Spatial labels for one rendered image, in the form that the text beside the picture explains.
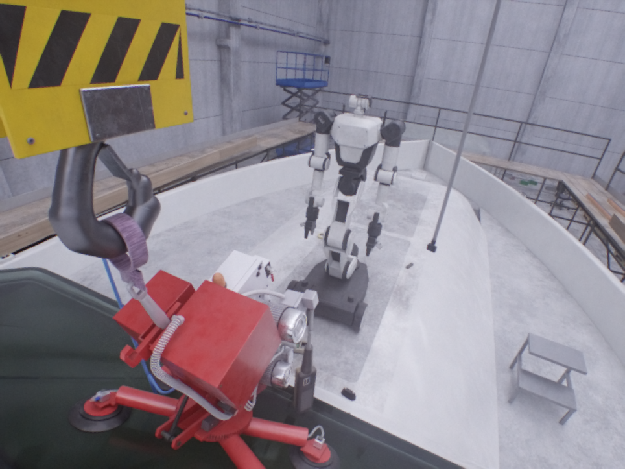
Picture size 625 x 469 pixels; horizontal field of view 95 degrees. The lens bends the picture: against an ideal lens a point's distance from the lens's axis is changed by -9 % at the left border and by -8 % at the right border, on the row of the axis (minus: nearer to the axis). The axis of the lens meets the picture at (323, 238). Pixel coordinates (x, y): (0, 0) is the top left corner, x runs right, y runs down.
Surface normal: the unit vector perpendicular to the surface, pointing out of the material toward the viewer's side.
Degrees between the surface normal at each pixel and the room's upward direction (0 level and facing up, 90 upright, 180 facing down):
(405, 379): 6
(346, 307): 45
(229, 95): 90
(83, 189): 86
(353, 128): 90
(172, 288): 17
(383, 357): 0
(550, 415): 0
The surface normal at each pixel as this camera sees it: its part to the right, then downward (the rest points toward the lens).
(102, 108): 0.92, 0.26
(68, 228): 0.40, 0.51
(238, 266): -0.04, -0.70
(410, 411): 0.28, -0.79
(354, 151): -0.37, 0.44
